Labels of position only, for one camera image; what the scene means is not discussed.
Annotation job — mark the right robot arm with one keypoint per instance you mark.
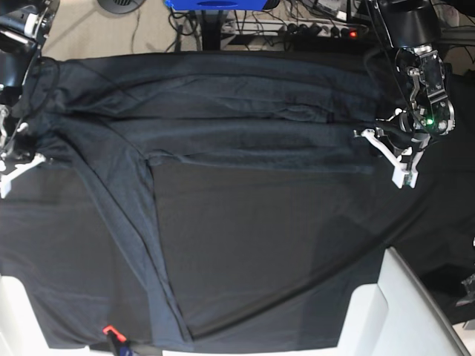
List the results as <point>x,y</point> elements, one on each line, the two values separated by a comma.
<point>25,27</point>

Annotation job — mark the red clamp at front edge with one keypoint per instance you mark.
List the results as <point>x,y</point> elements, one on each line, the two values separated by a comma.
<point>112,332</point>

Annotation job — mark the dark grey T-shirt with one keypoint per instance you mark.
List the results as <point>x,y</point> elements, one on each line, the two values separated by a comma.
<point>201,199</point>

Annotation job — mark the black metal table leg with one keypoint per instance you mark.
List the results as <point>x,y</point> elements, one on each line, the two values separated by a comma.
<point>211,23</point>

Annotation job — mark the white power strip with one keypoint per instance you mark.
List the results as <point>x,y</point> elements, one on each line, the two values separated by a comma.
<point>261,27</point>

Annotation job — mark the round grey floor vent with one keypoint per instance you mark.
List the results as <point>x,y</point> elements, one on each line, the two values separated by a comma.
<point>120,7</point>

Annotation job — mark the blue plastic box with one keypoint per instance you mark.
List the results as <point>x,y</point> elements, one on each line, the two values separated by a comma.
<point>183,5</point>

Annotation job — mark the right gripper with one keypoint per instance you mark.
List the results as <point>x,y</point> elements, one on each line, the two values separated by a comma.
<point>18,150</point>

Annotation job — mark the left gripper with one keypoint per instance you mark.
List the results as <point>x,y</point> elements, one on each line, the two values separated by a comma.
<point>423,117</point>

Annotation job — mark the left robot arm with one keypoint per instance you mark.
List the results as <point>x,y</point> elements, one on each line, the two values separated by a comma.
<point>410,28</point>

